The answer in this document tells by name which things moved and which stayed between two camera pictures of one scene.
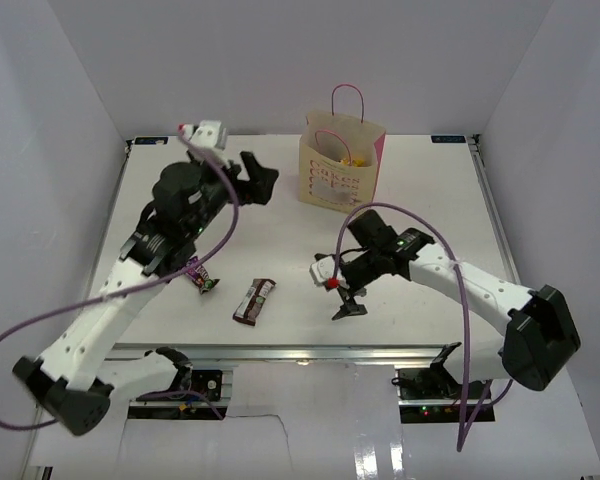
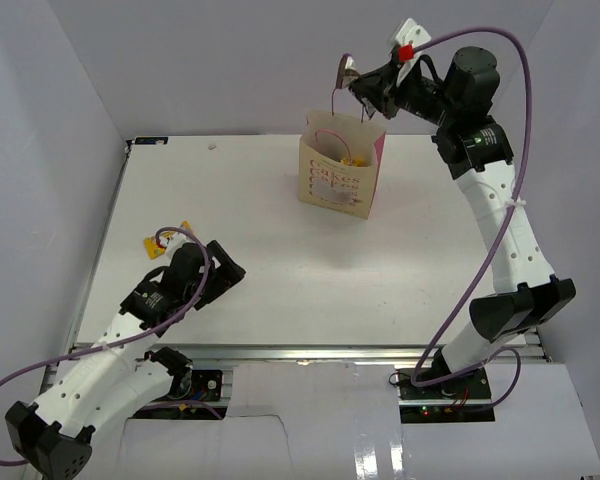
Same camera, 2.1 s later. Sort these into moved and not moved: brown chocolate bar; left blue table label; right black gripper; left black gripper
Moved: brown chocolate bar; right black gripper; left black gripper
Not moved: left blue table label
